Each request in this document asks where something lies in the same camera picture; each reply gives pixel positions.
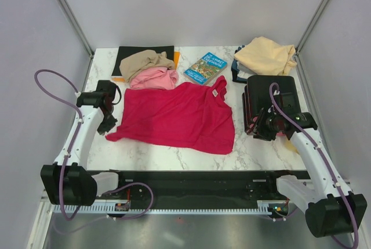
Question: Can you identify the black notebook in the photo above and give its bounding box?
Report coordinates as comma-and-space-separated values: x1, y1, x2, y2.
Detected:
117, 46, 175, 61

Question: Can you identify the light pink t shirt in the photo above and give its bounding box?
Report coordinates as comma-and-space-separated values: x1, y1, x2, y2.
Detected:
129, 67, 179, 90

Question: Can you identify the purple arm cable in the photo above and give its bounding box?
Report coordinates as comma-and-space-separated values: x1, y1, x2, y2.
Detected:
257, 83, 360, 249
34, 69, 154, 234

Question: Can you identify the white slotted cable duct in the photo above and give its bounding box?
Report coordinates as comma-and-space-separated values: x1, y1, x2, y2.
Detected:
53, 201, 286, 214

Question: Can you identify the magenta t shirt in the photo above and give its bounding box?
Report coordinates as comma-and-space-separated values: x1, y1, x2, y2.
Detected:
106, 75, 235, 155

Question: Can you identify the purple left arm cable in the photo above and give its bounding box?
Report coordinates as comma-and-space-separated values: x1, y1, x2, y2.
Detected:
34, 69, 154, 234

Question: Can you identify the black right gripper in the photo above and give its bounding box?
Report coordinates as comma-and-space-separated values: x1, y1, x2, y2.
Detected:
246, 107, 282, 142

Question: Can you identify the beige t shirt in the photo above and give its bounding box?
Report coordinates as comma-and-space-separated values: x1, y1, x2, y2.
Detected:
119, 49, 176, 82

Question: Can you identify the navy white folded cloth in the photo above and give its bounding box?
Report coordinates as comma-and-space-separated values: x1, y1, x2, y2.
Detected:
231, 58, 253, 84

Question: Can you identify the cream yellow t shirt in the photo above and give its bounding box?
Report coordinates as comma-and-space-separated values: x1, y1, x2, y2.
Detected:
234, 37, 297, 75

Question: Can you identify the blue illustrated paperback book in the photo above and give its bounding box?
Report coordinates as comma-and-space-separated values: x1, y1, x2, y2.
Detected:
183, 52, 227, 85

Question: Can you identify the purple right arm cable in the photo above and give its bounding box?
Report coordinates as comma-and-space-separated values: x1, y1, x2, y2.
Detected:
257, 83, 360, 249

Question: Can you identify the yellow mug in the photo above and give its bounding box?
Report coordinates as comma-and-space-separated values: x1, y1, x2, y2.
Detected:
285, 140, 299, 154

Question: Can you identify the aluminium frame post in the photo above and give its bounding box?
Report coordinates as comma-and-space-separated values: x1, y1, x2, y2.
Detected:
296, 0, 348, 53
40, 0, 95, 56

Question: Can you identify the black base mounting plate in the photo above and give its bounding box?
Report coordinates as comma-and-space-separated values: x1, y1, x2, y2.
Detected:
105, 170, 310, 209

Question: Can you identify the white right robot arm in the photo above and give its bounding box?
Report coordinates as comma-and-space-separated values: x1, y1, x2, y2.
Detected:
242, 88, 368, 237

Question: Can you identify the right aluminium frame post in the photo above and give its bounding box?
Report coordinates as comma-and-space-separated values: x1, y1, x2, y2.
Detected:
296, 0, 348, 53

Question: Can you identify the left aluminium frame post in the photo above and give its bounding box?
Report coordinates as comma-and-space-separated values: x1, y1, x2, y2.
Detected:
40, 0, 95, 56

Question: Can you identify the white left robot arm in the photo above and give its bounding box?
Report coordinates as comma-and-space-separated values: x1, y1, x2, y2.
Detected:
41, 80, 127, 206

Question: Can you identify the black pink drawer organizer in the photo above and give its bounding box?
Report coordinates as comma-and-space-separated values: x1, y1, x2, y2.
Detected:
242, 75, 301, 133

